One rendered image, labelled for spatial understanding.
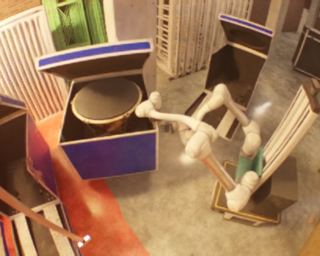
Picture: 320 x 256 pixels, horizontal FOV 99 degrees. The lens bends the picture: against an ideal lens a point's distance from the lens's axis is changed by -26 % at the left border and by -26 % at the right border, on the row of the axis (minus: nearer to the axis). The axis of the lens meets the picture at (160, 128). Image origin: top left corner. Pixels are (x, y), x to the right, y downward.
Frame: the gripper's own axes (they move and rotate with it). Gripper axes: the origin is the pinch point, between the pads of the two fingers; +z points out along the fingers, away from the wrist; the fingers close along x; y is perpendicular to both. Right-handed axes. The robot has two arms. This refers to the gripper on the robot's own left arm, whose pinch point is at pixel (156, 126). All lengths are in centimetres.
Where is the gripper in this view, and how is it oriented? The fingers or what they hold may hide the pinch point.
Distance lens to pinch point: 188.3
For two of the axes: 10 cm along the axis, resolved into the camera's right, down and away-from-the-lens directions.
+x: 9.8, -1.4, 1.5
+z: 0.2, 7.9, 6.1
